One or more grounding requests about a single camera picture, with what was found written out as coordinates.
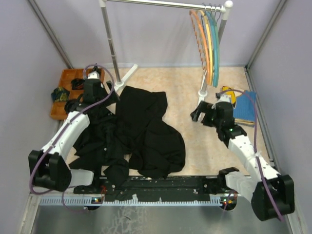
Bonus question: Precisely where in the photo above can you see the black button-up shirt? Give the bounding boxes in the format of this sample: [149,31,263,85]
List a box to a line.
[69,107,129,187]

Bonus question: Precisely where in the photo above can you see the black t-shirt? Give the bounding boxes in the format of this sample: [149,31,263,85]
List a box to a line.
[116,86,186,178]

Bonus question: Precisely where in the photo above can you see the white clothes rack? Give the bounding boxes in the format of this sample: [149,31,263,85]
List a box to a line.
[98,0,234,105]

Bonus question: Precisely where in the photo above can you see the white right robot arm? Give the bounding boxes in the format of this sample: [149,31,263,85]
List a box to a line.
[191,101,295,221]

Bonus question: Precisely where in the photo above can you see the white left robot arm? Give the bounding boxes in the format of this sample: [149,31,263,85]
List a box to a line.
[28,78,116,195]

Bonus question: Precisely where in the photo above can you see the blue yellow folded shirt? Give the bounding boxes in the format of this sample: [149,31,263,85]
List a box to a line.
[225,91,255,127]

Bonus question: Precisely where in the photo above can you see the orange hanger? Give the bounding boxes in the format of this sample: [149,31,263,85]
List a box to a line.
[189,10,210,85]

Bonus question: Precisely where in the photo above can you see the green hanger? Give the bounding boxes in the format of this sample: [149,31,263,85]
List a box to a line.
[210,13,219,87]

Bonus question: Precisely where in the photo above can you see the yellow hanger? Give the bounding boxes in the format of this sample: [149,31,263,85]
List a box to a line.
[203,13,214,86]

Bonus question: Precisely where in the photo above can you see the dark orange patterned cloth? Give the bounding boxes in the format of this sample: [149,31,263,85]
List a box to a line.
[71,78,84,90]

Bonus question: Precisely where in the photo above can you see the rolled black tie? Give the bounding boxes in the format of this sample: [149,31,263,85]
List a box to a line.
[64,99,79,114]

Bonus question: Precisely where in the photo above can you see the green floral folded cloth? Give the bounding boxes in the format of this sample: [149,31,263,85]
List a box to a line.
[51,87,70,102]

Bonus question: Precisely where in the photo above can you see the wooden compartment tray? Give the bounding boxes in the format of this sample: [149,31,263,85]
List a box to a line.
[50,66,108,120]

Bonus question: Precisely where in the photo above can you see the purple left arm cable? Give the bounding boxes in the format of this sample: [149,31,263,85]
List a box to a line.
[29,63,115,213]

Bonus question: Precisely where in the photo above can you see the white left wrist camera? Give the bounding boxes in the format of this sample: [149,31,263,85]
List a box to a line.
[87,68,101,79]

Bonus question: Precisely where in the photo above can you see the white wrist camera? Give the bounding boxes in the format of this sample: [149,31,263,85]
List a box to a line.
[216,93,232,104]
[87,68,101,79]

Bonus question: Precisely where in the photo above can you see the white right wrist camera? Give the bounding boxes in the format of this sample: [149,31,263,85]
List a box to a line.
[216,93,232,104]

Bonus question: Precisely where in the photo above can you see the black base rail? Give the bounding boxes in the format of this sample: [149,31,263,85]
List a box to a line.
[99,175,247,202]

